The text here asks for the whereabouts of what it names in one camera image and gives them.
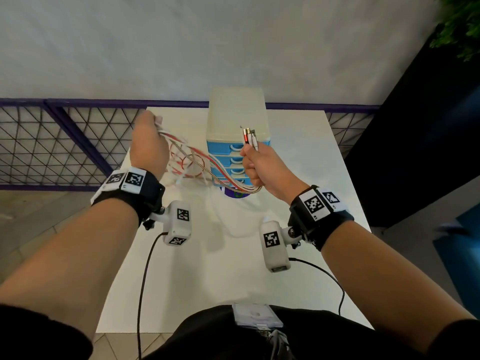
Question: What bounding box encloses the person's right hand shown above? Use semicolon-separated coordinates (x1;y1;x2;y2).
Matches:
239;142;311;206

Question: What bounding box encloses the person's left hand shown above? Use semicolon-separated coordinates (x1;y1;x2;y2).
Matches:
128;109;170;181

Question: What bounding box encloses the white cable bundle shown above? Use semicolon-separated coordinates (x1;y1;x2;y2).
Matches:
155;121;260;188

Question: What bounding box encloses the blue and white drawer cabinet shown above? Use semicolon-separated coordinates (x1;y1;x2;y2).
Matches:
205;87;272;188

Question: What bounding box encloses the person's left forearm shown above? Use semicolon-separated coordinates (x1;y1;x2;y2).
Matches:
0;198;140;342

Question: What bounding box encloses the person's right forearm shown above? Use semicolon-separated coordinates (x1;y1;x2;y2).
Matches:
320;220;475;353

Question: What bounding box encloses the person's black shirt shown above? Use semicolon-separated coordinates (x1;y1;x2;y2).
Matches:
0;303;480;360

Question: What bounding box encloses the purple round sticker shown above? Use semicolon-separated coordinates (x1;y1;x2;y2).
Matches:
221;185;252;199

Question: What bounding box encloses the purple metal mesh fence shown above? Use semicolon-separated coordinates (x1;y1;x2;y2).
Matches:
0;97;382;192

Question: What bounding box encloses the white table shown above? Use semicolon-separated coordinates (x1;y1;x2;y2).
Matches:
95;106;374;334

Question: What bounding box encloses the clear badge holder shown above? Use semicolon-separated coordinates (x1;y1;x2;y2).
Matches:
231;303;288;360

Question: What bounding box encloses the black partition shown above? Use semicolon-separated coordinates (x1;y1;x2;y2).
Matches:
344;25;480;229

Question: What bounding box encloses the blue seat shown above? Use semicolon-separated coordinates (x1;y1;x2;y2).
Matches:
433;212;480;319

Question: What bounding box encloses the green plant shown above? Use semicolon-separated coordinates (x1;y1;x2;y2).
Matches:
429;0;480;63

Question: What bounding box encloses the black left wrist strap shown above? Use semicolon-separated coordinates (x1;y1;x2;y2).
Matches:
89;166;167;226

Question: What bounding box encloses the black wrist strap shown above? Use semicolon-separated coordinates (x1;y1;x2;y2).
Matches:
287;185;355;252
89;166;167;226

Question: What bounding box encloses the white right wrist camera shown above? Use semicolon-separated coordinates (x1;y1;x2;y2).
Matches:
259;220;303;274

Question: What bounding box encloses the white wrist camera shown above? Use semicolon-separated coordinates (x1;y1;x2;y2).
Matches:
259;220;303;274
142;200;193;247

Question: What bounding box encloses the black right wrist strap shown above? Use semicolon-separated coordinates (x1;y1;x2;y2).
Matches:
287;185;355;252

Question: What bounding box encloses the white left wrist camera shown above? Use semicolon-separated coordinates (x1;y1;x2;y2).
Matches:
142;200;193;247

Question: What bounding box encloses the black left camera cable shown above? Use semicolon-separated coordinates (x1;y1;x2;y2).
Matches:
136;231;169;360

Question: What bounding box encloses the black camera cable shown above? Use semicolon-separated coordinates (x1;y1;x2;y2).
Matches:
136;231;169;360
288;257;346;316

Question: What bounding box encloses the black right camera cable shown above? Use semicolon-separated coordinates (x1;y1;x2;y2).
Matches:
288;257;346;316

